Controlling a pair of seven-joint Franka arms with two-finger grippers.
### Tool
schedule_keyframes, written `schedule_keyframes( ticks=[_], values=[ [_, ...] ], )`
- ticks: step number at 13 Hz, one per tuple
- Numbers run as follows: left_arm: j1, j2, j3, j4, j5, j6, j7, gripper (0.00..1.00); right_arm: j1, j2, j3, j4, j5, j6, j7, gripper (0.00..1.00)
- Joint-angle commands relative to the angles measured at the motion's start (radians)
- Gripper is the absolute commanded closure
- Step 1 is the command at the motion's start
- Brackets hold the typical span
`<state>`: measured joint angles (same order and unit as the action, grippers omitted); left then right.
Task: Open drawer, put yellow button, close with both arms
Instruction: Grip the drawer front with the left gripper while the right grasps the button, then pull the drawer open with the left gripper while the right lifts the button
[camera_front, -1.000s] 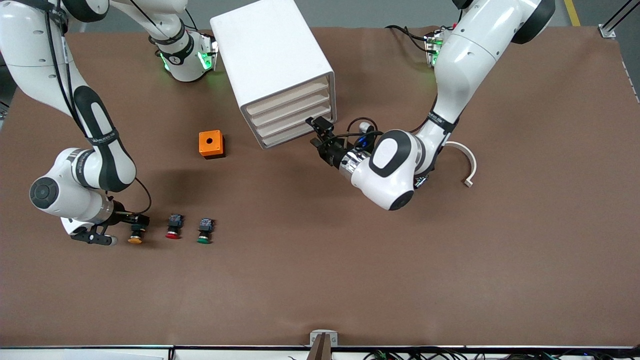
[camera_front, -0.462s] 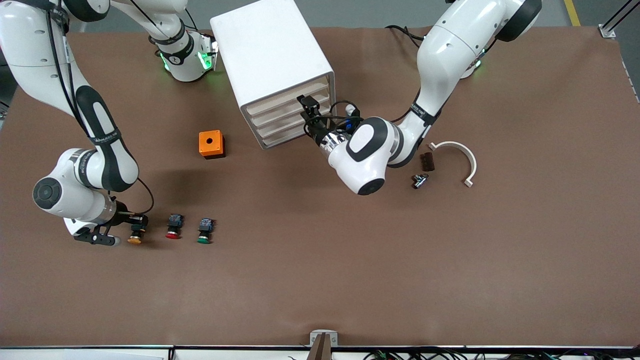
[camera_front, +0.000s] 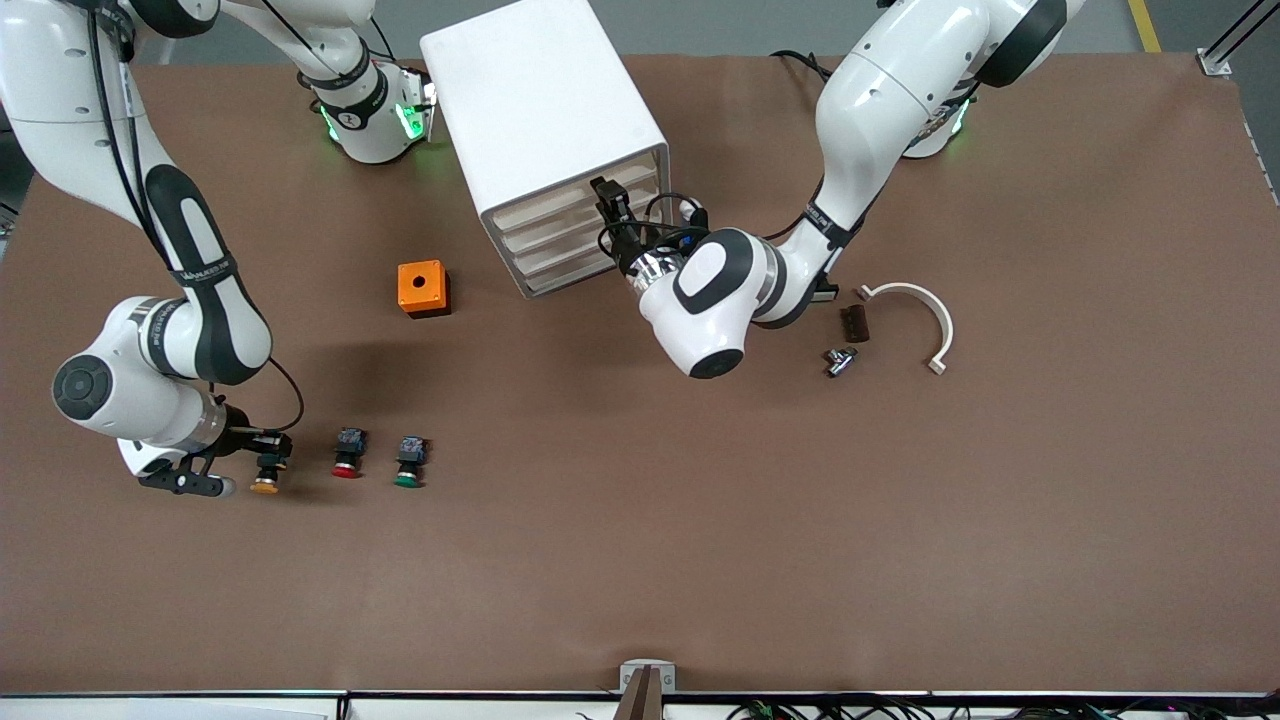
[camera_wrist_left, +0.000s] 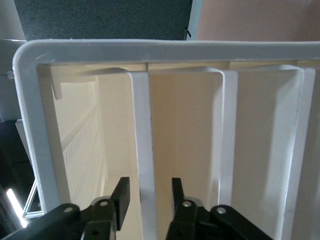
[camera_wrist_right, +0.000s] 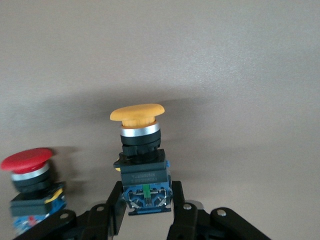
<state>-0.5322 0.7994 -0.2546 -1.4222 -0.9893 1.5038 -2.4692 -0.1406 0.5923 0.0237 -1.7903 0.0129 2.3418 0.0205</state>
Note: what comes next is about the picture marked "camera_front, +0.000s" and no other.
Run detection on yellow push button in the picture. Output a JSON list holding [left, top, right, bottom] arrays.
[[250, 436, 293, 497]]

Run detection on red push button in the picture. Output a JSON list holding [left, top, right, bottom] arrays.
[[330, 427, 368, 480]]

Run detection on white drawer cabinet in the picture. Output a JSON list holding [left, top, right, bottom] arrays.
[[420, 0, 674, 301]]

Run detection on green push button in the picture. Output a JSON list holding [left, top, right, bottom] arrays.
[[392, 435, 431, 490]]

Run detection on orange box with hole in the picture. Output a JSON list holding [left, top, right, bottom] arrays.
[[397, 260, 452, 320]]

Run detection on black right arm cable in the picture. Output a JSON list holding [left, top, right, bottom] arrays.
[[85, 0, 307, 437]]

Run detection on black base cable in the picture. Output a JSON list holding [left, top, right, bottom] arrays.
[[770, 49, 833, 83]]

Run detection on white curved plastic bracket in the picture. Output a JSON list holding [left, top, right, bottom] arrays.
[[856, 281, 956, 377]]

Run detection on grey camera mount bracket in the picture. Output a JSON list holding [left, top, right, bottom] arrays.
[[615, 658, 677, 720]]

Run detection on aluminium frame profile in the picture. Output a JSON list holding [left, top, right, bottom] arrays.
[[1197, 0, 1280, 78]]

